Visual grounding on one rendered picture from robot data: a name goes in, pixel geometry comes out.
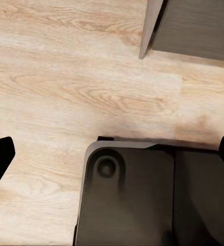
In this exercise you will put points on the dishwasher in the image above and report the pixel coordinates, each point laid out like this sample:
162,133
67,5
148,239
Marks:
190,27

